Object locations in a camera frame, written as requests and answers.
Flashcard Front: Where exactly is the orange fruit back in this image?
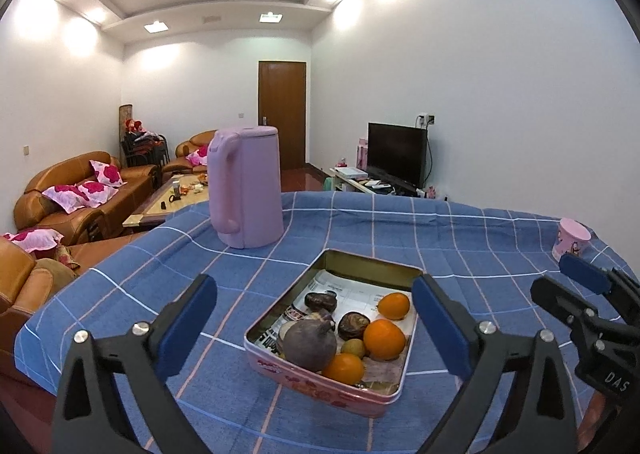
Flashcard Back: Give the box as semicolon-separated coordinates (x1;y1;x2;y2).
376;292;411;321

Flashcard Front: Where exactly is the orange fruit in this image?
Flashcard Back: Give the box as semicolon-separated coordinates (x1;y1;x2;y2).
376;292;411;321
362;320;407;361

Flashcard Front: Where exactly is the purple round beet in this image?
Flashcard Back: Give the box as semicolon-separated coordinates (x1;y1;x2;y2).
277;310;337;373

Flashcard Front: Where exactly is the orange fruit front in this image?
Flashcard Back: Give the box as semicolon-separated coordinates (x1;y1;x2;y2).
362;320;407;361

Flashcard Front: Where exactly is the dark brown mangosteen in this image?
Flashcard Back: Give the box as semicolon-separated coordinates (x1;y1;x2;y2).
304;290;337;313

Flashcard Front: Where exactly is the person's right hand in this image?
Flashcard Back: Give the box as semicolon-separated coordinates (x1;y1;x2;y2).
577;392;608;452

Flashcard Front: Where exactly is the pink cartoon cup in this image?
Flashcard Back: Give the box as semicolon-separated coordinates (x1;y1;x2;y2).
552;218;591;261

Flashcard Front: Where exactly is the wooden coffee table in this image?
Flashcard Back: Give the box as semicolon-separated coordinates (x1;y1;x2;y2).
122;174;208;229

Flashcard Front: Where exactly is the brown leather sofa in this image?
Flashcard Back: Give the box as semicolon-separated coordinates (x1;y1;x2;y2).
13;151;158;245

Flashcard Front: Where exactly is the pink electric kettle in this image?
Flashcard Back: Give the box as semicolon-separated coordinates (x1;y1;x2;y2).
207;126;283;249

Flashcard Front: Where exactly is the pink flowered cushion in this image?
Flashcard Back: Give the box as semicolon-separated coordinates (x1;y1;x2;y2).
90;160;125;188

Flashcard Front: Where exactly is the paper sheet in tin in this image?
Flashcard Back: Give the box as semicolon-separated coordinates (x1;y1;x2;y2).
245;264;418;398

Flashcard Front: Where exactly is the green kiwi fruit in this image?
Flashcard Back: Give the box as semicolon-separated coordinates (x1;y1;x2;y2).
341;338;367;359

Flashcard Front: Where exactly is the orange in tin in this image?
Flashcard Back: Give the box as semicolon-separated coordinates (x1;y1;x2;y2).
322;353;366;386

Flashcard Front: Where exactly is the pink metal tin box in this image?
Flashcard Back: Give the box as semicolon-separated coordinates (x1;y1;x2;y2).
244;249;422;418

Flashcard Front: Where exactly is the black television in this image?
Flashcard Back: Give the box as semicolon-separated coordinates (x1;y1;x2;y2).
367;122;428;188

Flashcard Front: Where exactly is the pink bottle by television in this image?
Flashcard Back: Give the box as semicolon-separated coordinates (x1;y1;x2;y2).
356;138;368;171

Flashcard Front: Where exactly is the brown wooden door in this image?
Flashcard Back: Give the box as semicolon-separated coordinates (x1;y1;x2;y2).
258;61;307;170

